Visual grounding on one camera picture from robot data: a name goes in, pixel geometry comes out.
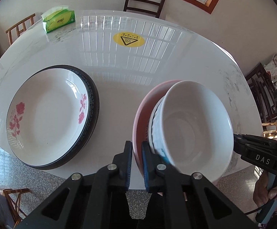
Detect white rabbit bowl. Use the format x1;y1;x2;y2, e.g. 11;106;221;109
147;96;167;159

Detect white dog bowl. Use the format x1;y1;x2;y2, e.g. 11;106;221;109
162;81;234;183

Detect pink bowl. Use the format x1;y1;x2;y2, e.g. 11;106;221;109
132;80;180;176

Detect white plate pink flowers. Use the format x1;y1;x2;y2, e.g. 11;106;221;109
5;68;90;168

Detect right hand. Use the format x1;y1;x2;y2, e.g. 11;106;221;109
253;170;277;211

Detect dark carved wooden furniture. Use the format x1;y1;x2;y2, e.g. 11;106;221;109
245;63;277;123

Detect newspaper pile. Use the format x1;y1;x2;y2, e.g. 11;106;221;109
264;53;277;82

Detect bamboo stool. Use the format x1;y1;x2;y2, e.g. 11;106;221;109
0;188;31;228

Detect blue patterned dark plate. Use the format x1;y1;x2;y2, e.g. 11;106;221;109
21;64;100;171

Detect yellow hot warning sticker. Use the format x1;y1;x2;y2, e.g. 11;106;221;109
113;31;145;47

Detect dark wooden chair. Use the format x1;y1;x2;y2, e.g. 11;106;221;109
123;0;166;18

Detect green tissue pack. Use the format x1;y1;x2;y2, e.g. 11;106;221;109
41;5;76;33

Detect light wooden chair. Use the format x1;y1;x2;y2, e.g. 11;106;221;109
6;14;36;46

